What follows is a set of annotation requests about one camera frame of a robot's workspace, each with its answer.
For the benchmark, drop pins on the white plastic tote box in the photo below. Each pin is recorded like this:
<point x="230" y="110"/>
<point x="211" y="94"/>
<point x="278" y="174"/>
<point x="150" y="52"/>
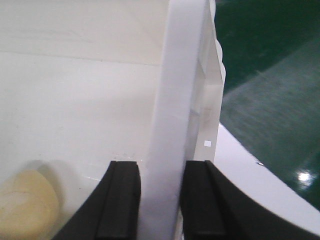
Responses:
<point x="87" y="82"/>

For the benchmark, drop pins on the cream yellow plush toy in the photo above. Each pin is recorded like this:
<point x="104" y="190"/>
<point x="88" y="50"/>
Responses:
<point x="29" y="207"/>

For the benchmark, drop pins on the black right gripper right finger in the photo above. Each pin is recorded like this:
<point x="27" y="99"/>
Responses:
<point x="213" y="208"/>

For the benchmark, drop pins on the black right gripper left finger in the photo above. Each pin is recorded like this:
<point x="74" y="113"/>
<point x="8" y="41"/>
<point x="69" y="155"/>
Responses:
<point x="111" y="211"/>

